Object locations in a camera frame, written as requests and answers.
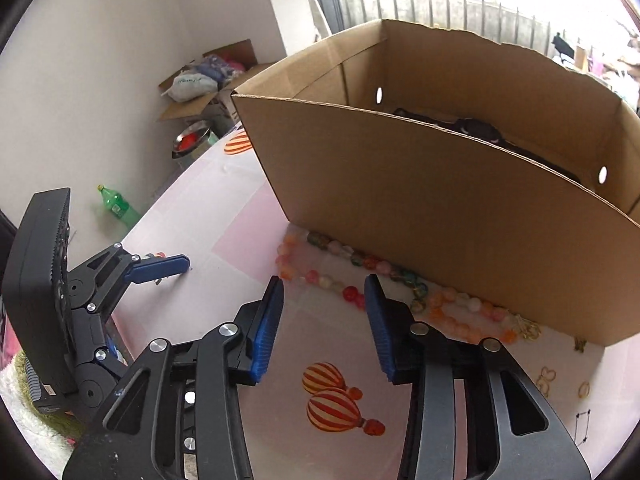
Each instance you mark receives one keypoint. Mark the open cardboard box with bags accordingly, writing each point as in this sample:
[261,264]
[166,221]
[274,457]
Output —
[209,80]

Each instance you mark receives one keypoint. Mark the metal bowl with red items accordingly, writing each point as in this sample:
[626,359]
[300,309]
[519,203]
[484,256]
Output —
[197,136]

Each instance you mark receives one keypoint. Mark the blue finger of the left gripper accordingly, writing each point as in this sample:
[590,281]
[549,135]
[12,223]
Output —
[155,268]

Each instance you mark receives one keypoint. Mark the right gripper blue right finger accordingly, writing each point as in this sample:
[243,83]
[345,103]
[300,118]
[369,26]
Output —
[397,336]

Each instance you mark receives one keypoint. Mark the black wrist watch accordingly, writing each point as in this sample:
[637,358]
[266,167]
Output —
[485,132]

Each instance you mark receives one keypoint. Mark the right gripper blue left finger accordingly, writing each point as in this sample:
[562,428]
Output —
[249,338]

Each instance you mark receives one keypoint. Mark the green plastic bottle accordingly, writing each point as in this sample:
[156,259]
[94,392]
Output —
[118,206]

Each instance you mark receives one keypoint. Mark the large brown cardboard box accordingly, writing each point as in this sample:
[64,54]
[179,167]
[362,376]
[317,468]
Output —
[458,210]

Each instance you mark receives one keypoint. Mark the small bronze butterfly charm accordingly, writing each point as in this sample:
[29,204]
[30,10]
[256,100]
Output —
[580,345]

